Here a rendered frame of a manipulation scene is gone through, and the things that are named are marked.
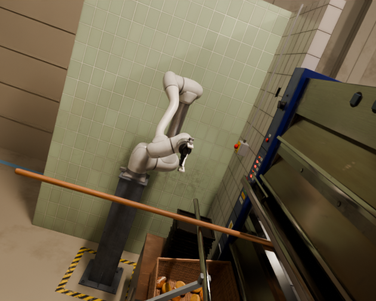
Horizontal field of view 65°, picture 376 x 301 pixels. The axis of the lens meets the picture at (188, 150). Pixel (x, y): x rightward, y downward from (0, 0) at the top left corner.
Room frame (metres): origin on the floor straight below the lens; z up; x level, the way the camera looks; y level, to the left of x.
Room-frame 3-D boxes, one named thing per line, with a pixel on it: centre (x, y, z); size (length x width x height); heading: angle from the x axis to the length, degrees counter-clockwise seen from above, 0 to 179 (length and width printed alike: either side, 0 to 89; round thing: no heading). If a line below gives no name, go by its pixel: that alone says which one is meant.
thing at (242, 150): (2.40, -0.40, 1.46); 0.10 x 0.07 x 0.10; 7
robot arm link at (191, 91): (2.29, 0.14, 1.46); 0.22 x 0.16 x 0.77; 122
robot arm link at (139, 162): (2.18, 0.31, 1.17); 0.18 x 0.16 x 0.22; 122
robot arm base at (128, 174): (2.18, 0.34, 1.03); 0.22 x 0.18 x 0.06; 95
